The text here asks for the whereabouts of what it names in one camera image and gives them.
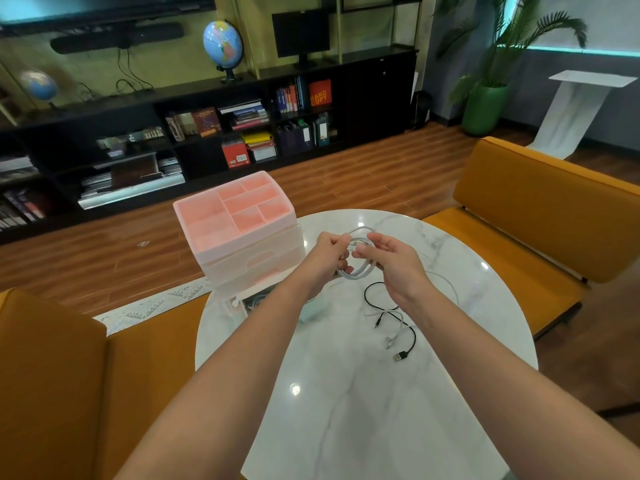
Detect black waste bin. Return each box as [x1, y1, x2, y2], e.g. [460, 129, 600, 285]
[412, 90, 434, 130]

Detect person's left forearm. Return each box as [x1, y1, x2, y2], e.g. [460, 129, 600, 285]
[114, 269, 332, 480]

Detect person's left hand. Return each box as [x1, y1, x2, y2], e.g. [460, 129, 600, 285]
[300, 231, 354, 283]

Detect dark blue binders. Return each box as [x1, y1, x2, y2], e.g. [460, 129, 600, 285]
[276, 115, 332, 156]

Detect green plant pot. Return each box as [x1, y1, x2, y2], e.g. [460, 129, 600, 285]
[460, 83, 510, 137]

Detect red box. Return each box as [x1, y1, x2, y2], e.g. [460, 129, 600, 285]
[221, 137, 251, 169]

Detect black usb cable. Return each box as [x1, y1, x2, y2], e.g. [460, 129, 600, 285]
[363, 281, 418, 363]

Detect pink plastic drawer organizer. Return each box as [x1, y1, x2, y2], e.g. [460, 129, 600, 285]
[172, 171, 307, 316]

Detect orange book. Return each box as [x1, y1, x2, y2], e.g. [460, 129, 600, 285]
[308, 79, 333, 108]

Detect black computer monitor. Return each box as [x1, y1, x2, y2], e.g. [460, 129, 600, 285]
[271, 8, 331, 71]

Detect stack of flat books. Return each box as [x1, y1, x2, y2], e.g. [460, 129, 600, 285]
[218, 99, 271, 132]

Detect row of upright books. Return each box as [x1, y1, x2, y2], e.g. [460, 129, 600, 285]
[274, 76, 307, 115]

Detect yellow and white boxes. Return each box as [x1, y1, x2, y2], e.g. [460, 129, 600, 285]
[242, 130, 279, 163]

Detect patterned white rug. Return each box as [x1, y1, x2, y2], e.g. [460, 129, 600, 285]
[93, 276, 211, 338]

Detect light blue charger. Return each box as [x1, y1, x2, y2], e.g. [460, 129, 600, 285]
[299, 295, 329, 324]

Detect white tray of magazines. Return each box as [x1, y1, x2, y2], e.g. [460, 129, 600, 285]
[77, 152, 186, 211]

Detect thin white cable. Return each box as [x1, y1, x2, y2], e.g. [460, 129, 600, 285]
[382, 271, 460, 350]

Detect dark red book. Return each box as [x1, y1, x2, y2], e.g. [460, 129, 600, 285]
[191, 107, 223, 138]

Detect small blue globe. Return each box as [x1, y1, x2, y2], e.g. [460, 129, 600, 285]
[19, 70, 60, 111]

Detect black soundbar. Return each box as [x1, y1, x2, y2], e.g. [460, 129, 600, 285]
[50, 22, 185, 55]

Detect person's right hand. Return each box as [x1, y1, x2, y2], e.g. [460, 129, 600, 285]
[352, 232, 432, 308]

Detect orange upholstered sofa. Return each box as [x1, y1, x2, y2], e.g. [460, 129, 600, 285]
[421, 136, 640, 341]

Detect green palm plant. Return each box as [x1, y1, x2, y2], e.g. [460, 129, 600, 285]
[434, 0, 589, 104]

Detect person's right forearm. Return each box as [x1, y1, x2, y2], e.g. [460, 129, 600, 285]
[390, 289, 640, 480]

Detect gold metal shelf frame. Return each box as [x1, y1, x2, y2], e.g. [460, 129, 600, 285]
[233, 0, 426, 79]

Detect wall mounted television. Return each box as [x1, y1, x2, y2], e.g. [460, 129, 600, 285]
[0, 0, 217, 31]

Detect long black shelf unit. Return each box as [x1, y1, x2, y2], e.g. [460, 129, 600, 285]
[0, 45, 419, 245]

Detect large blue globe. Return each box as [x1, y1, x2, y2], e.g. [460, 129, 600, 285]
[202, 20, 245, 85]

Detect black wall cables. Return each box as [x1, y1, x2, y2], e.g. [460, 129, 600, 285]
[75, 47, 157, 101]

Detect white side table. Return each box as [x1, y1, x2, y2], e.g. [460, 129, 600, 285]
[529, 70, 639, 161]

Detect orange upholstered chair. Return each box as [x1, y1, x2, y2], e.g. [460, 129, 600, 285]
[0, 288, 251, 480]

